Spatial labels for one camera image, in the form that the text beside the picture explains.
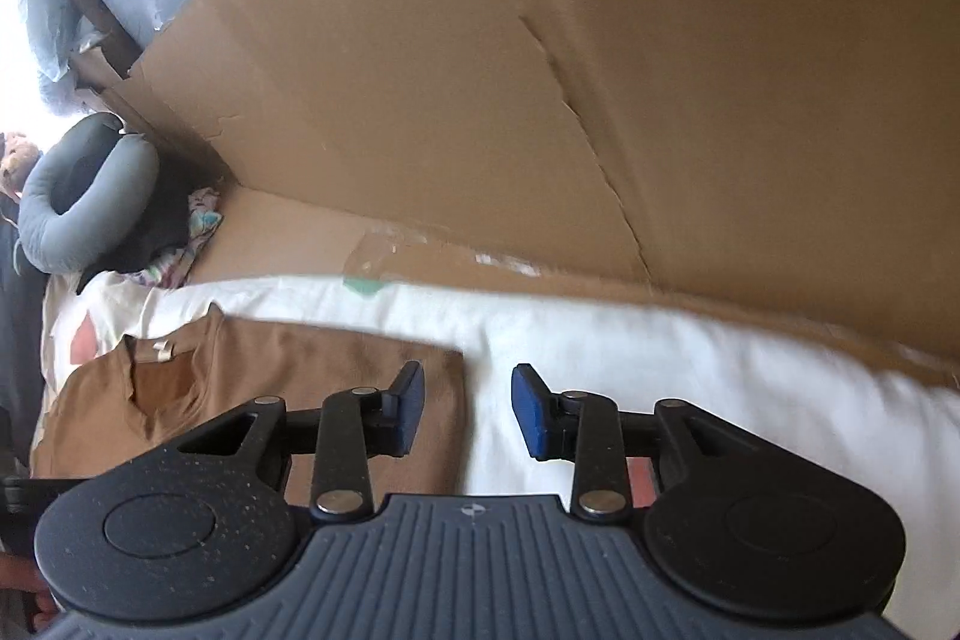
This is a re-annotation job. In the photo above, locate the cream bear print blanket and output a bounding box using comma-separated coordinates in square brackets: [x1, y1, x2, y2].
[32, 273, 958, 638]

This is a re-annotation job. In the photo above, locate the flattened brown cardboard box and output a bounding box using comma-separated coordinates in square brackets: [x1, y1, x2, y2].
[103, 0, 958, 359]

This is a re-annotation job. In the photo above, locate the brown printed t-shirt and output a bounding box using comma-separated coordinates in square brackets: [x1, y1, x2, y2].
[31, 307, 467, 497]

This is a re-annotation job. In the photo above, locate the plush doll toy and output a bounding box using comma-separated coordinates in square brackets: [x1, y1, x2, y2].
[0, 131, 43, 203]

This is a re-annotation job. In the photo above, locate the grey neck pillow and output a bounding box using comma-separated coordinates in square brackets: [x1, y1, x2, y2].
[18, 112, 160, 275]

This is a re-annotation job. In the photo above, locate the black cloth under neck pillow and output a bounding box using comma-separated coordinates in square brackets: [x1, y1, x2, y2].
[76, 154, 223, 292]

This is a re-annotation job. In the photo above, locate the dark grey pillow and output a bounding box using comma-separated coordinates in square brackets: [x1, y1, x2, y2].
[0, 195, 47, 466]

